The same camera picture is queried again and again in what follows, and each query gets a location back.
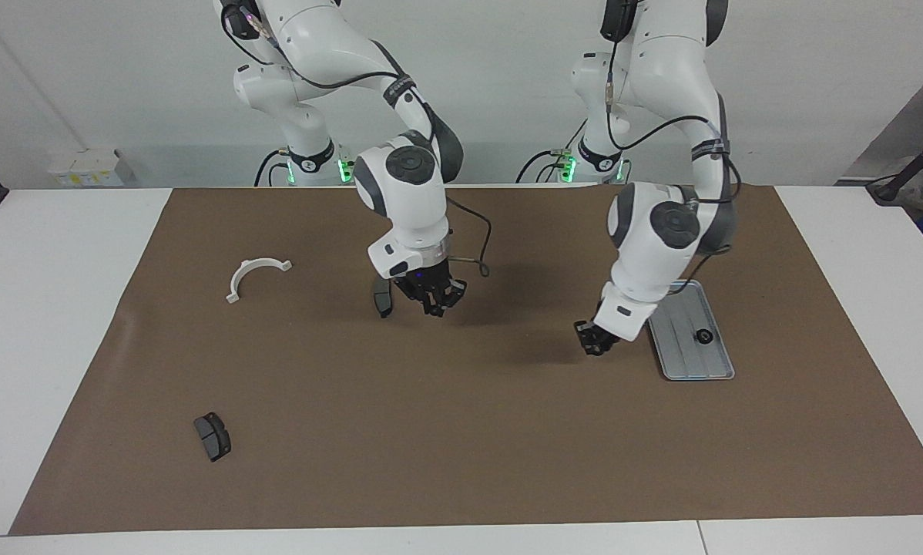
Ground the silver metal tray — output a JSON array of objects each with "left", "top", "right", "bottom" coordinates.
[{"left": 637, "top": 279, "right": 737, "bottom": 382}]

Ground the brown table mat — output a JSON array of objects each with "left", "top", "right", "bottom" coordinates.
[{"left": 8, "top": 183, "right": 923, "bottom": 537}]

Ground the short grey brake pad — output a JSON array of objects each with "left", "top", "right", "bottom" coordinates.
[{"left": 193, "top": 412, "right": 233, "bottom": 463}]

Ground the black pole stand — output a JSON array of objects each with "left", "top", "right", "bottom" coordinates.
[{"left": 866, "top": 122, "right": 923, "bottom": 205}]

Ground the white cardboard box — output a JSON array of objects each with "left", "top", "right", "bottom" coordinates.
[{"left": 48, "top": 149, "right": 136, "bottom": 188}]

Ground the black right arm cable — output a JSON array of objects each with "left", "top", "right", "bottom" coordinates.
[{"left": 219, "top": 0, "right": 493, "bottom": 278}]

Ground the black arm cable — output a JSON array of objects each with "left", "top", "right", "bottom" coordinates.
[
  {"left": 604, "top": 0, "right": 740, "bottom": 298},
  {"left": 219, "top": 0, "right": 493, "bottom": 278}
]

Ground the black base cable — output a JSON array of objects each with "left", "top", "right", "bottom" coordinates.
[
  {"left": 516, "top": 116, "right": 587, "bottom": 185},
  {"left": 254, "top": 149, "right": 287, "bottom": 187}
]

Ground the white curved plastic bracket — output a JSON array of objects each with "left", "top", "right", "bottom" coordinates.
[{"left": 225, "top": 257, "right": 294, "bottom": 304}]

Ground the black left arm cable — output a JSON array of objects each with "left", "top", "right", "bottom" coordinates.
[{"left": 604, "top": 0, "right": 740, "bottom": 298}]

